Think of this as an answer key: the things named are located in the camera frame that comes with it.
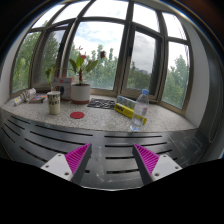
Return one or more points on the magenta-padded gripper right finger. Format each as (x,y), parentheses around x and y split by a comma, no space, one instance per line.
(162,165)

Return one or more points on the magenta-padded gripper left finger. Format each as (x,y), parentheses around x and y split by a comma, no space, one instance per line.
(60,165)

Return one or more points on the clear blue-capped water bottle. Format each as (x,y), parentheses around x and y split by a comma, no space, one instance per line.
(139,111)

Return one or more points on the flat round red coaster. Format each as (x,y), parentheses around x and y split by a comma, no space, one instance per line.
(77,115)

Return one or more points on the white printed mug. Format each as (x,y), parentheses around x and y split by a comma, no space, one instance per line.
(54,103)

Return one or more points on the long yellow box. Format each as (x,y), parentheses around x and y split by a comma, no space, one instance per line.
(123,110)

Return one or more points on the dark colourful flat box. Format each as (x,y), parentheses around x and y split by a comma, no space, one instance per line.
(37,99)

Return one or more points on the black lattice trivet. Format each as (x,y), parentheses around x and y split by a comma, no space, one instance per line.
(101,103)

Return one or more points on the potted plant in white pot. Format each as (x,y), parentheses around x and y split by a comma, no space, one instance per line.
(80,93)

